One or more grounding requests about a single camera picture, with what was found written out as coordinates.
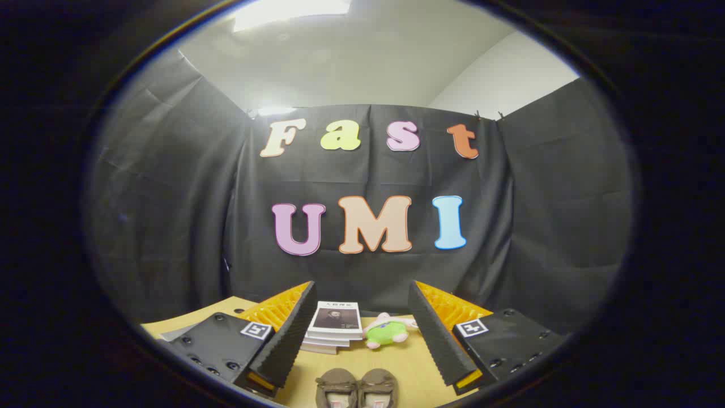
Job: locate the black backdrop cloth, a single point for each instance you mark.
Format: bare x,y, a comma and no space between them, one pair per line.
187,215

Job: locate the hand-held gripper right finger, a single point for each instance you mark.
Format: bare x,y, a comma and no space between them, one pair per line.
436,334

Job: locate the thick white book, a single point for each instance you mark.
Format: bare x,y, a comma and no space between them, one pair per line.
331,339

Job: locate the white book with portrait cover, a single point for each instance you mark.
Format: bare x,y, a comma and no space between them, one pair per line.
334,318

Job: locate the green and pink plush toy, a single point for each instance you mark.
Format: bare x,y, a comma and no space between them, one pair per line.
380,335

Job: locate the thin pale book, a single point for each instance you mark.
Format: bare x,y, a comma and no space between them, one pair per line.
320,348

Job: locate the ceiling light panel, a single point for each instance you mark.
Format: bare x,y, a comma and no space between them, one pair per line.
289,12

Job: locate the brown fuzzy shoe with bow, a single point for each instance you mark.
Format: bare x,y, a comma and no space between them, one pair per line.
378,382
335,382

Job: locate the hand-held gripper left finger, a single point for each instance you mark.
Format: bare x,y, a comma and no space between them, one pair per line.
286,340

